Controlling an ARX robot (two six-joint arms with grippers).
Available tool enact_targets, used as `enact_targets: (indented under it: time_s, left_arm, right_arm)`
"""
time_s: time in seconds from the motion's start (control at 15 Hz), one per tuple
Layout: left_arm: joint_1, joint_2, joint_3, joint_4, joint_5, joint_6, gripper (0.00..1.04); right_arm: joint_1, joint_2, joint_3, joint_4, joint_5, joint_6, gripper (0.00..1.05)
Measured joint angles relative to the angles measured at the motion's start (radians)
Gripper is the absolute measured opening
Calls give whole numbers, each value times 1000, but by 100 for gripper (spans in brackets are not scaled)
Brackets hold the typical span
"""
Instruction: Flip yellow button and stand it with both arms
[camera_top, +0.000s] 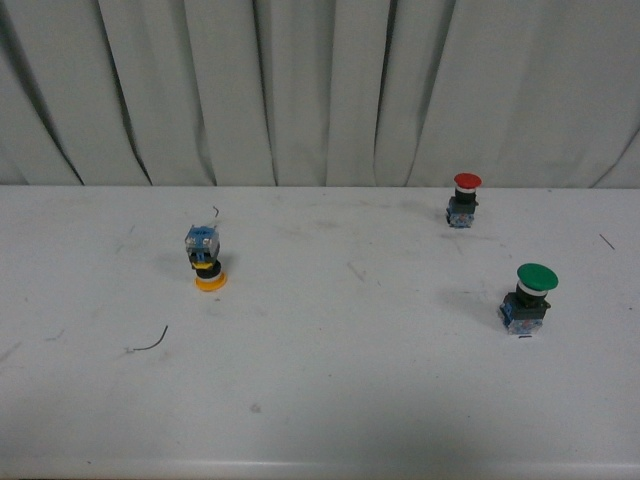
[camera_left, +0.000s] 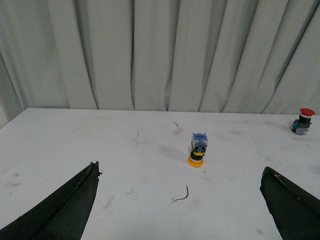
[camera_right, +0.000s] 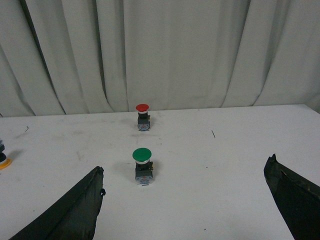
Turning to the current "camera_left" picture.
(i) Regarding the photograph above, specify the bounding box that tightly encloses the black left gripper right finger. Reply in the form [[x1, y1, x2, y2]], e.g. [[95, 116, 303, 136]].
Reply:
[[260, 166, 320, 240]]

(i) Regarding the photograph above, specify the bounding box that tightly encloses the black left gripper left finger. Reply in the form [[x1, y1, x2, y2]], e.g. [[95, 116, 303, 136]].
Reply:
[[0, 162, 101, 240]]

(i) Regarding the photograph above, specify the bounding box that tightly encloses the yellow push button switch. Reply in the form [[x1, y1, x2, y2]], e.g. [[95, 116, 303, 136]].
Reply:
[[187, 133, 208, 168]]

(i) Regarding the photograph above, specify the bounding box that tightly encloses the white curtain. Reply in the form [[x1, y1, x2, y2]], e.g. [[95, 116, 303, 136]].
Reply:
[[0, 0, 320, 126]]

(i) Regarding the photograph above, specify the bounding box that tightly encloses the red push button switch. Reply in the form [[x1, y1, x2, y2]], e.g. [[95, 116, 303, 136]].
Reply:
[[291, 108, 316, 135]]

